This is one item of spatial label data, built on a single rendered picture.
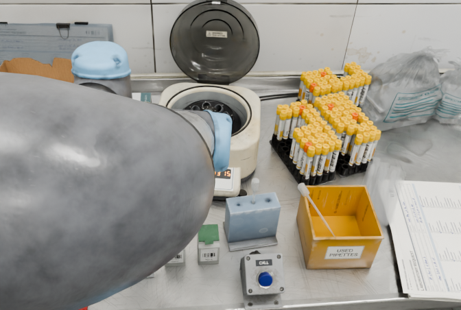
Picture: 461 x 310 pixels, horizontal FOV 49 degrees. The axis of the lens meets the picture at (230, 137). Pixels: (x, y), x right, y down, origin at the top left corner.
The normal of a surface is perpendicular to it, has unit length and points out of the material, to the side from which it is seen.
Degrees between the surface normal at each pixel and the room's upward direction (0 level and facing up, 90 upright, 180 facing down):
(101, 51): 0
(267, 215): 90
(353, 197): 90
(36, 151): 31
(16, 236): 63
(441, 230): 1
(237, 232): 90
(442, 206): 1
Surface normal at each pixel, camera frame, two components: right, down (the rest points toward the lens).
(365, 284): 0.05, -0.75
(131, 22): 0.10, 0.66
